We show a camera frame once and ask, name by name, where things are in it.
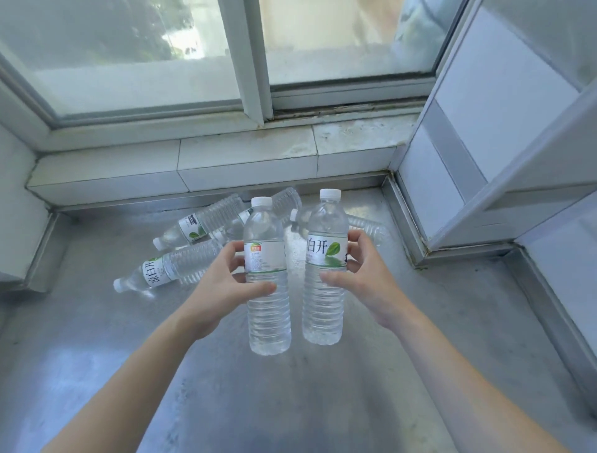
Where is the person's left hand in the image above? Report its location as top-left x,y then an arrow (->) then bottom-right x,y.
178,240 -> 278,341

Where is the person's right forearm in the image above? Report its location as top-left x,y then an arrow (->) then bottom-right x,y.
386,307 -> 597,453

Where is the white tiled window sill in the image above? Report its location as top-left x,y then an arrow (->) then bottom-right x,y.
25,113 -> 418,208

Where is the person's right hand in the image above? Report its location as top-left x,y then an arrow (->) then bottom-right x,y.
320,229 -> 414,330

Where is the person's left forearm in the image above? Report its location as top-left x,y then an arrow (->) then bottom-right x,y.
41,310 -> 209,453

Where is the white sliding window frame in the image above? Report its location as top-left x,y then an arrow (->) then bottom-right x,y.
0,0 -> 469,152

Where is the clear water bottle green-leaf label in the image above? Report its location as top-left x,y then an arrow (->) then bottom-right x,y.
302,189 -> 350,346

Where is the clear water bottle red-logo label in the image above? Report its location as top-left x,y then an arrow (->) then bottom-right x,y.
243,196 -> 293,357

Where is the clear plastic water bottle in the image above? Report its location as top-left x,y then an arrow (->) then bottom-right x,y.
153,193 -> 246,252
113,238 -> 225,294
289,207 -> 389,249
223,187 -> 303,244

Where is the white open window sash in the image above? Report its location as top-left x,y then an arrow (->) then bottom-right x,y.
389,0 -> 597,269

